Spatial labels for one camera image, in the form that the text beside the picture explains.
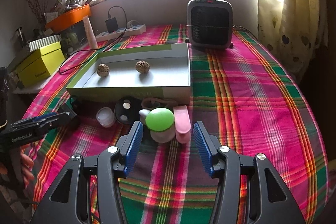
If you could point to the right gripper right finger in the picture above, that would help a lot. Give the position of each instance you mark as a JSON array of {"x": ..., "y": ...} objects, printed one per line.
[{"x": 269, "y": 200}]

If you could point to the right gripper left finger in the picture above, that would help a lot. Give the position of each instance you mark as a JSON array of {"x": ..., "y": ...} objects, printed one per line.
[{"x": 68, "y": 198}]

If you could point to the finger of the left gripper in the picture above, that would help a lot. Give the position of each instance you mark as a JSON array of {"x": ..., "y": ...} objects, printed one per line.
[
  {"x": 33, "y": 119},
  {"x": 52, "y": 122}
]

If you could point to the brown walnut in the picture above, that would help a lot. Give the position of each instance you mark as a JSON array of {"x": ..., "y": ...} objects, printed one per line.
[
  {"x": 142, "y": 67},
  {"x": 103, "y": 70}
]

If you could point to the pink mushroom suction hook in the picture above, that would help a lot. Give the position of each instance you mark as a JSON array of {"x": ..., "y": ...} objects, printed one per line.
[{"x": 182, "y": 124}]

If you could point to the white mushroom suction hook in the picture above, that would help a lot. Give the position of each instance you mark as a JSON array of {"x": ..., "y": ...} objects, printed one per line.
[{"x": 143, "y": 114}]

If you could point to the person's left hand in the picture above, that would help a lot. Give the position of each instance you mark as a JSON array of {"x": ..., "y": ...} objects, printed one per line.
[{"x": 26, "y": 166}]

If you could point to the small clear plastic jar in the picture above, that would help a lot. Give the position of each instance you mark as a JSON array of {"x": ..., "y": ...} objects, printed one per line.
[{"x": 105, "y": 116}]

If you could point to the yellow box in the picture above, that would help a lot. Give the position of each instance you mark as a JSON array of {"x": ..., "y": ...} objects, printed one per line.
[{"x": 40, "y": 64}]

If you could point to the black round disc with buttons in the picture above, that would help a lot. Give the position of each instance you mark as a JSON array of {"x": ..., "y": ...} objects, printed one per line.
[{"x": 127, "y": 109}]

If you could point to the striped white box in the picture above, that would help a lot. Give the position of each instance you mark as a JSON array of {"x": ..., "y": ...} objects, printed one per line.
[{"x": 36, "y": 44}]

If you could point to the pink rubber band loop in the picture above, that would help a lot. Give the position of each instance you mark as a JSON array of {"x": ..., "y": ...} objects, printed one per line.
[{"x": 151, "y": 103}]

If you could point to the orange tray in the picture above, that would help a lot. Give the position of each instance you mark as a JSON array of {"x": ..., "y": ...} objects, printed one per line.
[{"x": 68, "y": 19}]

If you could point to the black charger adapter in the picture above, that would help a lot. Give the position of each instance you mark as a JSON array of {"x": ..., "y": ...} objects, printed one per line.
[{"x": 111, "y": 25}]

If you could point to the green and white shallow box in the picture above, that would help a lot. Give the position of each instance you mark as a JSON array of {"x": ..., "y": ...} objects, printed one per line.
[{"x": 169, "y": 76}]

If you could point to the white power strip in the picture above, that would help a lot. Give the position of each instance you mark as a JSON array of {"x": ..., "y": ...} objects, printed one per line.
[{"x": 135, "y": 30}]

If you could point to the grey portable heater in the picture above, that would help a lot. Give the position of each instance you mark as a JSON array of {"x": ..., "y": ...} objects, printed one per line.
[{"x": 210, "y": 24}]

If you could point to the yellow curtain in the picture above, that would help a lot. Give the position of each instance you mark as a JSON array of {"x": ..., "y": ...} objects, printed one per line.
[{"x": 292, "y": 30}]

